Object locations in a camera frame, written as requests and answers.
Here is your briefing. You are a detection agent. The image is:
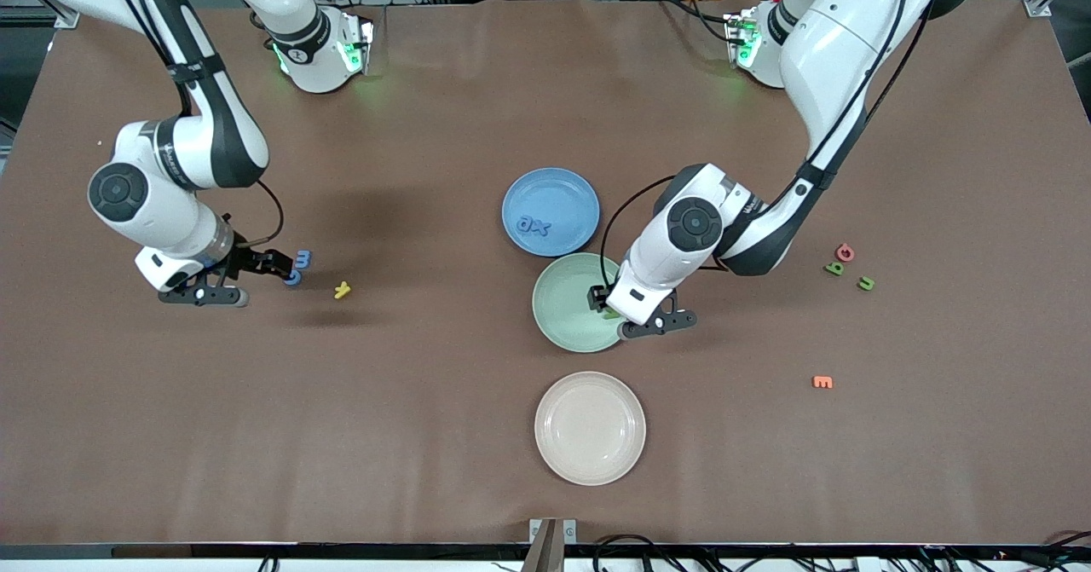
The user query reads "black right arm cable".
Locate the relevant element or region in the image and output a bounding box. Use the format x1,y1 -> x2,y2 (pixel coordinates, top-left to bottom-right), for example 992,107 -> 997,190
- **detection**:
102,0 -> 286,249

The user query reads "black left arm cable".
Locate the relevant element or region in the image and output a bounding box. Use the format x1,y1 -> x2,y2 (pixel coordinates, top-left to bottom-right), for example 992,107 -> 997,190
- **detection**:
600,176 -> 683,292

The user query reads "metal table bracket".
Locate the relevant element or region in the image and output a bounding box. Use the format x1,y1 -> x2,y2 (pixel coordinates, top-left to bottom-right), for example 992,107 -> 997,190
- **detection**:
529,518 -> 578,547

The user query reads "grey metal post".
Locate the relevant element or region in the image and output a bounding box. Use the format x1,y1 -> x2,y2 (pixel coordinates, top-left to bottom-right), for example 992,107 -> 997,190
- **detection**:
520,518 -> 565,572

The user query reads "blue plate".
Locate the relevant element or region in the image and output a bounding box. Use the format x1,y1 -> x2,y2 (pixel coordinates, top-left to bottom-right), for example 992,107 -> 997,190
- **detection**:
501,167 -> 601,258

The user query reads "green plate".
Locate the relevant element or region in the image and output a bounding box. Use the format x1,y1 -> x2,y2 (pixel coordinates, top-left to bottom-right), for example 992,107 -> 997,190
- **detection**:
532,252 -> 638,354

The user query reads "black looped floor cable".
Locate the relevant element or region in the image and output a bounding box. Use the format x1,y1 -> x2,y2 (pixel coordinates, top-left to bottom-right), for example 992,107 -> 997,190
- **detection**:
592,534 -> 683,572

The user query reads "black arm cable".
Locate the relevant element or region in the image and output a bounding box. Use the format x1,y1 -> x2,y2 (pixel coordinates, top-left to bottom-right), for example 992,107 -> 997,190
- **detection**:
600,176 -> 683,292
102,0 -> 286,249

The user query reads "beige plate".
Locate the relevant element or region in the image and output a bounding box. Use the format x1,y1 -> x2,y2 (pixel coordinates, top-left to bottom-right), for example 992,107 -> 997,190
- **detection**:
534,371 -> 647,487

